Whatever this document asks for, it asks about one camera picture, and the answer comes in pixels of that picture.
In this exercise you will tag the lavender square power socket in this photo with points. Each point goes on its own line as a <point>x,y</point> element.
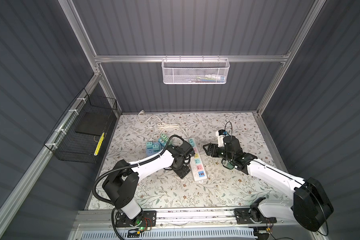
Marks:
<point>150,152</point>

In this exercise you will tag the teal power strip with USB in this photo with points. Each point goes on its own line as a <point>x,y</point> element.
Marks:
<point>163,143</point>

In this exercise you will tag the yellow marker in basket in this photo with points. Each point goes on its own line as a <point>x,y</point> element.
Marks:
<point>99,145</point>

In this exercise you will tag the pens in white basket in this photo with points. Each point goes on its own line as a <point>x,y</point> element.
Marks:
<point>208,79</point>

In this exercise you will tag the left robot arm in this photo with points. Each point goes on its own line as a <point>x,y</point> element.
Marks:
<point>118,186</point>

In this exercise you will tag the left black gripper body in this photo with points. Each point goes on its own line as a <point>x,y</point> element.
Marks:
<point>182,170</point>

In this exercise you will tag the black wire side basket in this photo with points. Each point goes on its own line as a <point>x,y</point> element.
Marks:
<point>67,145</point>

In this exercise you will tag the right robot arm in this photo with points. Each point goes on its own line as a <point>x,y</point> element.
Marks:
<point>308,202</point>

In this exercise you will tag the white long power strip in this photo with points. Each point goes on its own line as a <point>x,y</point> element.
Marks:
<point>196,164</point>

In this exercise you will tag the black pad in basket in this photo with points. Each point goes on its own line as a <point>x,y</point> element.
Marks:
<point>92,124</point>

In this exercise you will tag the white wire wall basket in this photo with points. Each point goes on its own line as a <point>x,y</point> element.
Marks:
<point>176,71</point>

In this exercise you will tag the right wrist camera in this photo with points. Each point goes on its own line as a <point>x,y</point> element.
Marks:
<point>221,134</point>

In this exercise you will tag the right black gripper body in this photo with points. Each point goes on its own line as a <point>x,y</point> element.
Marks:
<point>219,152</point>

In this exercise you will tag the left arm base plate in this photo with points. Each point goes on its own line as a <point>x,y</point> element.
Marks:
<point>144,219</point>

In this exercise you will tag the teal plug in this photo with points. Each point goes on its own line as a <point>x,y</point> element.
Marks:
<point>150,145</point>
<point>156,147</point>

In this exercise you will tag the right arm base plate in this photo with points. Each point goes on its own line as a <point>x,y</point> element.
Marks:
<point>251,216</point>

